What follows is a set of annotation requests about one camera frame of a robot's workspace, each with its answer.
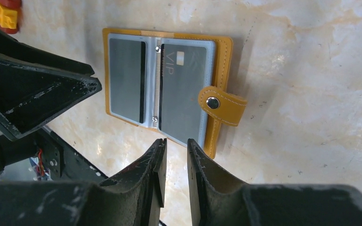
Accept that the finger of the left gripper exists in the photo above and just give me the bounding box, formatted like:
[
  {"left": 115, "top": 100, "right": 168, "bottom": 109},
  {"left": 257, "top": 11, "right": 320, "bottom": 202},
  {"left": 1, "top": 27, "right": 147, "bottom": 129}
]
[
  {"left": 0, "top": 54, "right": 102, "bottom": 140},
  {"left": 0, "top": 30, "right": 95, "bottom": 76}
]

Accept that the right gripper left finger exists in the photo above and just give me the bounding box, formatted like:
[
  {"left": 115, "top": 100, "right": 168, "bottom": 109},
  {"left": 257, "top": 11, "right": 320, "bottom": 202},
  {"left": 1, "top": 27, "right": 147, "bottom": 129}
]
[{"left": 0, "top": 139, "right": 167, "bottom": 226}]

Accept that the black VIP card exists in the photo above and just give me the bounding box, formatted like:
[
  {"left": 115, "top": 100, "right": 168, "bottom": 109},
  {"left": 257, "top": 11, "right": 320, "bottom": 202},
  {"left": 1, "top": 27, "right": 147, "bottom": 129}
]
[{"left": 158, "top": 42, "right": 213, "bottom": 144}]

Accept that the grey card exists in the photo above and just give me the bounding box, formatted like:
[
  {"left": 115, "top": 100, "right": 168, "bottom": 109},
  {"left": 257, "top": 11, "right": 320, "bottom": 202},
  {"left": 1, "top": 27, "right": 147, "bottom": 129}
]
[{"left": 109, "top": 39, "right": 146, "bottom": 123}]

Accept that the orange leather card holder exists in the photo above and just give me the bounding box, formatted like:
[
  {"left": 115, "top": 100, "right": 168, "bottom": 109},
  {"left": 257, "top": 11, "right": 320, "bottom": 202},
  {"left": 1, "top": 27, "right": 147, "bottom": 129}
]
[{"left": 102, "top": 28, "right": 247, "bottom": 158}]

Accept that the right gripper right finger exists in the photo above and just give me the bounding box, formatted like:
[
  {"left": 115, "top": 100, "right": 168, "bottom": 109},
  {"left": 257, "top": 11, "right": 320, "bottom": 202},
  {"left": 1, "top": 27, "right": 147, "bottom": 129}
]
[{"left": 187, "top": 139, "right": 362, "bottom": 226}]

